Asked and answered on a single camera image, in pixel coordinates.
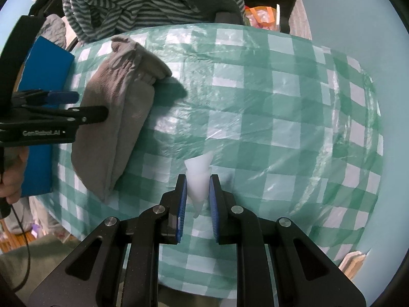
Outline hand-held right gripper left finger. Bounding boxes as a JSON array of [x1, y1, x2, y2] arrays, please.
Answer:
[[28, 173, 187, 307]]

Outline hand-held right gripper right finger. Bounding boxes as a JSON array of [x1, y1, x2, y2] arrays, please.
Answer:
[[209, 174, 367, 307]]

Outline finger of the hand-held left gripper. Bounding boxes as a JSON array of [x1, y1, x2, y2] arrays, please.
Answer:
[[12, 89, 79, 107], [18, 105, 109, 126]]

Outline grey pants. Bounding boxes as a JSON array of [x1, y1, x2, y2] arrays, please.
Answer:
[[70, 36, 173, 203]]

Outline blue cardboard box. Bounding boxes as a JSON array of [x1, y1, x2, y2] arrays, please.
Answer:
[[15, 36, 75, 198]]

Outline person's left hand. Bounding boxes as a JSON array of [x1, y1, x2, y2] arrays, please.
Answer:
[[0, 148, 30, 204]]

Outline green checkered tablecloth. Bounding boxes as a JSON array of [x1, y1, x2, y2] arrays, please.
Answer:
[[35, 22, 384, 299]]

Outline striped grey garment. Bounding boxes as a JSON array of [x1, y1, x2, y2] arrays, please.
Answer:
[[62, 0, 246, 44]]

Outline person's olive pants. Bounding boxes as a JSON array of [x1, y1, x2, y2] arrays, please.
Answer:
[[0, 234, 85, 307]]

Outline light wooden board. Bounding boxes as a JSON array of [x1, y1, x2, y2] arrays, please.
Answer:
[[338, 250, 366, 279]]

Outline orange bag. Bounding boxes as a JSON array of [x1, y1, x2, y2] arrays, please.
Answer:
[[244, 5, 282, 33]]

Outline black cable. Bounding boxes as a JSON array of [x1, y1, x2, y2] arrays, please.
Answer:
[[0, 198, 32, 295]]

